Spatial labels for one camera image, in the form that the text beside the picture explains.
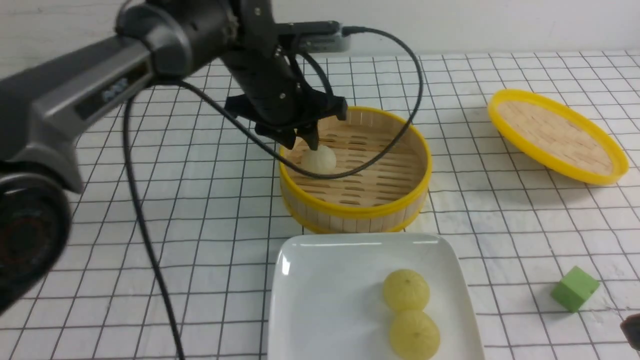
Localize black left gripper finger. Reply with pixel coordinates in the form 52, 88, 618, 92
300, 122, 320, 151

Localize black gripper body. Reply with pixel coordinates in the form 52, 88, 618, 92
221, 0, 348, 132

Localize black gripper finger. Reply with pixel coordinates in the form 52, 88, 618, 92
272, 129, 297, 150

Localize white steamed bun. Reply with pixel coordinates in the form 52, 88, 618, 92
301, 145, 338, 174

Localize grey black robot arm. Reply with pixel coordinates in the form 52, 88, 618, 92
0, 0, 347, 312

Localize white square plate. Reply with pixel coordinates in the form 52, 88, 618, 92
267, 232, 486, 360

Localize yellow-green steamed bun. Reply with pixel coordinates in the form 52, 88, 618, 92
388, 310, 441, 360
382, 269, 431, 313

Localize bamboo steamer basket yellow rim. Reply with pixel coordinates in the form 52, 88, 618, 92
279, 106, 433, 234

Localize white grid tablecloth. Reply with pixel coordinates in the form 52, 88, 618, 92
1, 50, 639, 360

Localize bamboo steamer lid yellow rim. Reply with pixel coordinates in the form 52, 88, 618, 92
487, 89, 629, 186

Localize green cube block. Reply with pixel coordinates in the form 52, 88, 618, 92
550, 266, 601, 313

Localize dark gripper tip at edge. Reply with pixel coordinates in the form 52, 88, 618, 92
620, 313, 640, 352

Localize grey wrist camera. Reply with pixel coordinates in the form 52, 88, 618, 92
276, 21, 351, 54

